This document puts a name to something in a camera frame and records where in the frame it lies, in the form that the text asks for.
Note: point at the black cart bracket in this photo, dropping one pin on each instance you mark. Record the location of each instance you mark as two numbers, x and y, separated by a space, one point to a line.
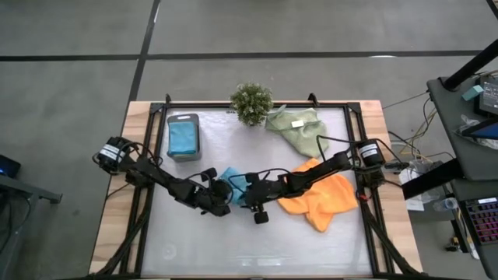
432 179

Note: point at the small artificial potted plant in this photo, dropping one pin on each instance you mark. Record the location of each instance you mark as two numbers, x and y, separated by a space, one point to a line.
252 103

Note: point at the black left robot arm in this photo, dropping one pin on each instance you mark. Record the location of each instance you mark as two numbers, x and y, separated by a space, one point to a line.
155 179

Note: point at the black slanted pole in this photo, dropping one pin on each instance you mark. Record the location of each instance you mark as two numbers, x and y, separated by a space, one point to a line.
470 66

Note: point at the blue tablet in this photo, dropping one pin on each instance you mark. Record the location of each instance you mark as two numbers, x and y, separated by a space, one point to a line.
488 131

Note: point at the clear plastic bottle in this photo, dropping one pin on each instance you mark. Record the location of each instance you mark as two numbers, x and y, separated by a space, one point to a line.
447 203

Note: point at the clear plastic bag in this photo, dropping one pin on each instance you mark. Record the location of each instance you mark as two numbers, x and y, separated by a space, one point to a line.
463 126

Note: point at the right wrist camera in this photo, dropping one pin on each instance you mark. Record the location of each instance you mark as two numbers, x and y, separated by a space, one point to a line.
261 217

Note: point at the green microfiber towel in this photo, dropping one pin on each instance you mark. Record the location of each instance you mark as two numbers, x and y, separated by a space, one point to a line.
303 132

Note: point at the small teal box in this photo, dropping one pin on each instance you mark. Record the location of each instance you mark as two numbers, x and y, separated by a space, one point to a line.
472 92

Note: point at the white paper sheets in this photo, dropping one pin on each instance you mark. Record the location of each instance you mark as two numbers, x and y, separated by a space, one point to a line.
412 202

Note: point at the black metal table frame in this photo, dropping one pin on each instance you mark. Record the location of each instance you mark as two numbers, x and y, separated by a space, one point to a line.
202 104

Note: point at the orange microfiber towel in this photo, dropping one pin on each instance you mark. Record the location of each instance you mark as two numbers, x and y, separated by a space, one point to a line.
330 198

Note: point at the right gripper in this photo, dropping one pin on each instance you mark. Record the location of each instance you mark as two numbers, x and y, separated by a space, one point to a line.
262 190

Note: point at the blue-lit black device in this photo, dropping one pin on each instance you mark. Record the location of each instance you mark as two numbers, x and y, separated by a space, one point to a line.
8 167

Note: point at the grey plastic bin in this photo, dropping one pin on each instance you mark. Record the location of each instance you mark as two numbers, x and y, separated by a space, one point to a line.
184 158

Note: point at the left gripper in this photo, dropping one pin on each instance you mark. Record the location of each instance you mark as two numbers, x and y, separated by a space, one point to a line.
214 198

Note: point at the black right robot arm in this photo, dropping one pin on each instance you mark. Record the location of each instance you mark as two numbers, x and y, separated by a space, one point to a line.
330 165

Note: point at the grey computer cart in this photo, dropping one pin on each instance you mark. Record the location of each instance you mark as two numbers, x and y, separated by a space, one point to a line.
447 128

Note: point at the backlit computer keyboard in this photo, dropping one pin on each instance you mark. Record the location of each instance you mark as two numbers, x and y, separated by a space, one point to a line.
484 221

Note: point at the grey side table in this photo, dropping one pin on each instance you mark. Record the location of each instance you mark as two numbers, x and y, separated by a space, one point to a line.
23 186

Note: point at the blue microfiber towel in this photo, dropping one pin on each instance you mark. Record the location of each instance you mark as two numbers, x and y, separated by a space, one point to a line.
183 138
235 180

